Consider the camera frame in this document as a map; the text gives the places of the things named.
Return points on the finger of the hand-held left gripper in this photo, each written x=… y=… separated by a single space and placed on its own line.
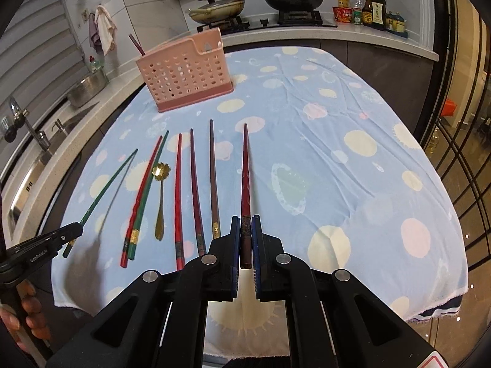
x=63 y=235

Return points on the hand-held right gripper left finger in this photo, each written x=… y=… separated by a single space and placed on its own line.
x=234 y=260

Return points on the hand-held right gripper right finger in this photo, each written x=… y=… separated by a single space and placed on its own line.
x=257 y=260

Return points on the green chopstick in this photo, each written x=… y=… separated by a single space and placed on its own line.
x=107 y=188
x=147 y=195

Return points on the dark red patterned chopstick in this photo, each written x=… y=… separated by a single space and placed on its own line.
x=196 y=195
x=245 y=184

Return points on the red chopsticks bunch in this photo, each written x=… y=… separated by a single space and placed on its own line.
x=140 y=195

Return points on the gold flower spoon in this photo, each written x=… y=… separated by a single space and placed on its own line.
x=160 y=214

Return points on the pink perforated utensil holder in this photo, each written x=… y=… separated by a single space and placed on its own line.
x=184 y=76

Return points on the person's left hand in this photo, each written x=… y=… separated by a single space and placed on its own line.
x=32 y=306

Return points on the steel kitchen sink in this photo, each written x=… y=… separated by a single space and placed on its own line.
x=34 y=184

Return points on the chrome kitchen faucet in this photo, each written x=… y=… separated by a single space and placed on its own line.
x=32 y=130

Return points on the blue planet print tablecloth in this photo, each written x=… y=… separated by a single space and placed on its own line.
x=307 y=142

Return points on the steel colander bowl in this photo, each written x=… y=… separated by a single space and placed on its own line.
x=86 y=88

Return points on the green dish soap bottle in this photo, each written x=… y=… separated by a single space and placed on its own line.
x=94 y=64

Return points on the white window blinds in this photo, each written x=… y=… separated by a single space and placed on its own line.
x=34 y=46

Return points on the purple brown chopstick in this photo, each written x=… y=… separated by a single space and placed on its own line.
x=137 y=45

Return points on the purple hanging cloth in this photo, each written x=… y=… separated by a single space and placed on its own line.
x=93 y=32

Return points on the white hanging towel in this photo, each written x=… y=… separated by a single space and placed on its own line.
x=105 y=28

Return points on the black gas stove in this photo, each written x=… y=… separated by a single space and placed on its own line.
x=268 y=22

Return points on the orange object behind door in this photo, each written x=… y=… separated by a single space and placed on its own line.
x=448 y=107

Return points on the black framed glass door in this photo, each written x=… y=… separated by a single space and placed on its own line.
x=464 y=122

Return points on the beige pan with glass lid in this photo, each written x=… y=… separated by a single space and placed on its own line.
x=216 y=9

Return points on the red instant noodle cup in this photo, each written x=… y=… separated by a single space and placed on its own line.
x=342 y=14

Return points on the green cap jar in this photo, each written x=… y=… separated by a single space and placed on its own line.
x=357 y=17

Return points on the brown sauce bottle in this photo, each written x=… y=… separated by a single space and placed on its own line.
x=367 y=9

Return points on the blue condiment jar set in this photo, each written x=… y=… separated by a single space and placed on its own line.
x=396 y=23

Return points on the dark soy sauce bottle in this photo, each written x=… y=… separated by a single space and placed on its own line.
x=378 y=13

